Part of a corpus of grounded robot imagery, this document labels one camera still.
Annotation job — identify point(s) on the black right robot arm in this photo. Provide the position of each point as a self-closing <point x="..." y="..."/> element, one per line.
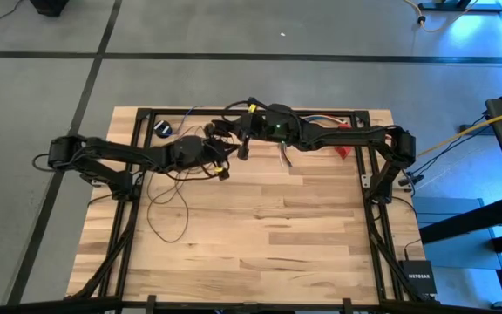
<point x="355" y="135"/>

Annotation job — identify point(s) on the red tape dispenser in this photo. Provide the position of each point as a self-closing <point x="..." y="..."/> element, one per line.
<point x="343" y="152"/>

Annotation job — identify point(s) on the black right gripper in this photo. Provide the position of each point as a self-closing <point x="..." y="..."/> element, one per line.
<point x="273" y="126"/>

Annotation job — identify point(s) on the blue round device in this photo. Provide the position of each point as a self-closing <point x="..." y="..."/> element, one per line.
<point x="162" y="129"/>

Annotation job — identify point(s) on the black stand base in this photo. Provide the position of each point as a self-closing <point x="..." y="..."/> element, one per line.
<point x="456" y="6"/>

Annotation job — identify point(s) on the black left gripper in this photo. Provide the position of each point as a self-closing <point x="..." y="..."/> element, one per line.
<point x="187" y="152"/>

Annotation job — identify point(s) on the black Netgear network switch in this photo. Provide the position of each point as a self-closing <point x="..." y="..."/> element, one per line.
<point x="417" y="277"/>

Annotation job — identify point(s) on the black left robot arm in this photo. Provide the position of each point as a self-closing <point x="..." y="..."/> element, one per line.
<point x="116" y="152"/>

